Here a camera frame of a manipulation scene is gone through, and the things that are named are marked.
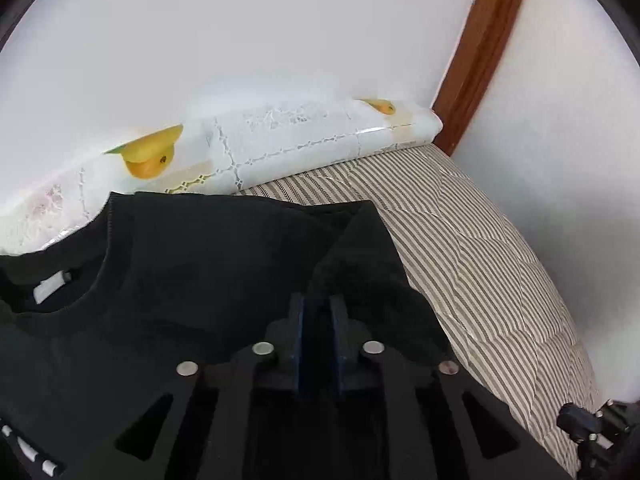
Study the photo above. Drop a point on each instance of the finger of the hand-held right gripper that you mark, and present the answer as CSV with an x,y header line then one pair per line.
x,y
577,420

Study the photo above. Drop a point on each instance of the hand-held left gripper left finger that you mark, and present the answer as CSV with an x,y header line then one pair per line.
x,y
298,340

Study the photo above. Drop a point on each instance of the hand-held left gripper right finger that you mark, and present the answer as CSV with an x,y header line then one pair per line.
x,y
340,340

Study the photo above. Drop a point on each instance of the black sweatshirt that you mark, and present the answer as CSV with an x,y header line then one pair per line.
x,y
200,285

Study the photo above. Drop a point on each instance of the striped quilted bed cover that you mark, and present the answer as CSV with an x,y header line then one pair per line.
x,y
475,270

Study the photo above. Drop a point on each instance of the pear-printed white cloth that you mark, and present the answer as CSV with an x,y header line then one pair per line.
x,y
280,145

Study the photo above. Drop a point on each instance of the brown wooden door frame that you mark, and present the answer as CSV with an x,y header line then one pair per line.
x,y
487,45

